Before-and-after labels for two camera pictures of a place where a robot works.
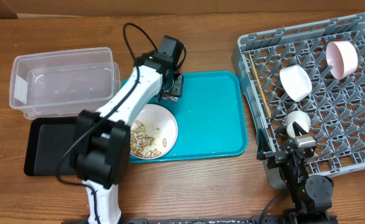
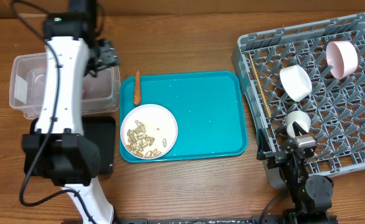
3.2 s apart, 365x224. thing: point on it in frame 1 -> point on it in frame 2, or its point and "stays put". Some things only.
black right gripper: (263, 148) stays put
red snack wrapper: (174, 99) -> (84, 92)
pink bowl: (342, 56) stays put
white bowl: (296, 81) stays put
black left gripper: (177, 87) -> (109, 57)
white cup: (302, 119) stays put
